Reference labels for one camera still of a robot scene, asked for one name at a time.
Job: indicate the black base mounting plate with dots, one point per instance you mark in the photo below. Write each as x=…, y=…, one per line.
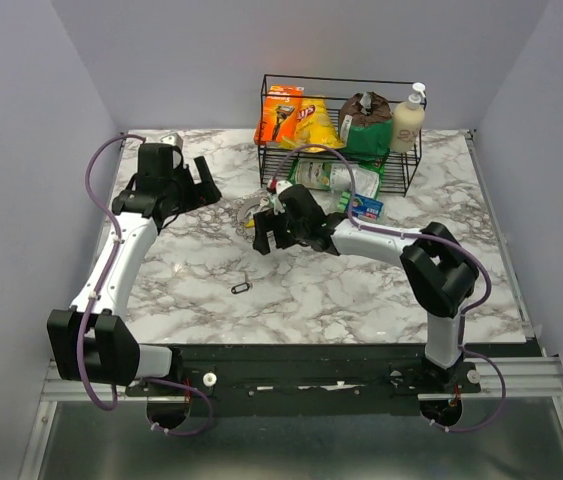
x=319, y=380

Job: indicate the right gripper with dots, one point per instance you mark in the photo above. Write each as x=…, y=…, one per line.
x=265, y=222

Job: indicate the aluminium rail frame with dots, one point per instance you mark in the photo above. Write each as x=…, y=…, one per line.
x=511, y=429

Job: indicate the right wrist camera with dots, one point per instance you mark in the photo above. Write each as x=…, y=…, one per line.
x=275, y=188

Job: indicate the blue green sponge pack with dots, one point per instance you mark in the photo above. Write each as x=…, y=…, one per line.
x=363, y=208

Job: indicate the black key tag with key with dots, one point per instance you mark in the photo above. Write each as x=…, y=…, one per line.
x=244, y=286

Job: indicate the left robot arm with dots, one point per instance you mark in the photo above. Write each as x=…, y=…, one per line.
x=89, y=339

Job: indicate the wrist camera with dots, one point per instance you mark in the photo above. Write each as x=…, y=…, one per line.
x=275, y=188
x=172, y=138

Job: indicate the orange razor box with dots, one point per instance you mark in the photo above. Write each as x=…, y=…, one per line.
x=279, y=113

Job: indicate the brown and green bag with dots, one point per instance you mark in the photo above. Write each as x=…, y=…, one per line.
x=365, y=126

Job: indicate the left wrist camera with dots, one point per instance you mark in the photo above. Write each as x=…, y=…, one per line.
x=172, y=138

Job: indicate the yellow chips bag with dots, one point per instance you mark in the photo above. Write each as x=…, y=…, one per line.
x=313, y=128

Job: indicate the black wire rack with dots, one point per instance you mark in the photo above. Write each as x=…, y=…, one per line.
x=397, y=169

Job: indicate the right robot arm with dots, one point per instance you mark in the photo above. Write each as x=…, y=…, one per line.
x=441, y=275

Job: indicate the green white snack bag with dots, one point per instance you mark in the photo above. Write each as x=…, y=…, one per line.
x=334, y=176

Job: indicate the cream lotion pump bottle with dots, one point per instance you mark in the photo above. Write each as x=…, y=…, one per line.
x=407, y=120

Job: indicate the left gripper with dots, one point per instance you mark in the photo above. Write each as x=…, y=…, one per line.
x=202, y=193

